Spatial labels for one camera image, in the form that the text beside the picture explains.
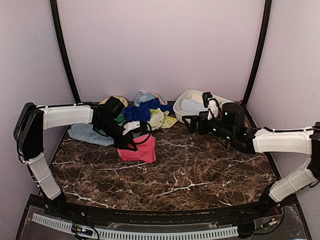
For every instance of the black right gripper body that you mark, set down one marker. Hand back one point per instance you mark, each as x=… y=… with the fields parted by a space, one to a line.
x=223 y=131

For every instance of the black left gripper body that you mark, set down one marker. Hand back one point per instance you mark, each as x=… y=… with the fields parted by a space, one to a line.
x=108 y=128

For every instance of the pink towel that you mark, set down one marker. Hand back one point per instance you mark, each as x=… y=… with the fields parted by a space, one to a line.
x=146 y=152

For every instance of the large pale blue towel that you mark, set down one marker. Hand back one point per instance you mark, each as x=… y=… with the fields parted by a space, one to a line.
x=192 y=106

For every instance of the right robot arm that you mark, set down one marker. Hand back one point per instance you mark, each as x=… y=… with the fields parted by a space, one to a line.
x=296 y=152

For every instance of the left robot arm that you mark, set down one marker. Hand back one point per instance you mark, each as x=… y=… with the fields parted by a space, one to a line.
x=40 y=129

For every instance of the green towel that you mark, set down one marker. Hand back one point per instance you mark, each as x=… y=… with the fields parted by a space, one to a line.
x=120 y=118

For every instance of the grey-blue towel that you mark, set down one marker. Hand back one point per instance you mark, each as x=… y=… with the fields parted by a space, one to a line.
x=85 y=133

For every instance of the white plastic basin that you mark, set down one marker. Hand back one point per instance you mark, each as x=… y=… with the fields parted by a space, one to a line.
x=189 y=94

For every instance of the beige bird-painted plate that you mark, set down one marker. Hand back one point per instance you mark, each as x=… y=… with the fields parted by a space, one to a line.
x=121 y=98

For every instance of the royal blue towel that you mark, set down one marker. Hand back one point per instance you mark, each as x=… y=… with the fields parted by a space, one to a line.
x=142 y=112

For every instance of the pale yellow patterned towel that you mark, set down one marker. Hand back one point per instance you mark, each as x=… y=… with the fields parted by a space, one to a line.
x=160 y=119

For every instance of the light blue dotted towel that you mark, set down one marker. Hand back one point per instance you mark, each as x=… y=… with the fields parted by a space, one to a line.
x=145 y=96

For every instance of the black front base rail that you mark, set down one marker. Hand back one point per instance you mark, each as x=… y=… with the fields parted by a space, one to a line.
x=244 y=214

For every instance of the white slotted cable duct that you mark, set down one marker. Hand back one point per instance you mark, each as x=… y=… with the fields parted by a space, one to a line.
x=122 y=231

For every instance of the black left frame post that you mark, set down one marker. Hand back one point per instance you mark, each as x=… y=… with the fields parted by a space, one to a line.
x=63 y=50

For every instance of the black frame post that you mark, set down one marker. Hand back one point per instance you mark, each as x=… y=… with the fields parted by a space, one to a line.
x=63 y=50
x=258 y=52

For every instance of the black right frame post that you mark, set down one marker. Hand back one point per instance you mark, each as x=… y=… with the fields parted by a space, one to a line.
x=258 y=52

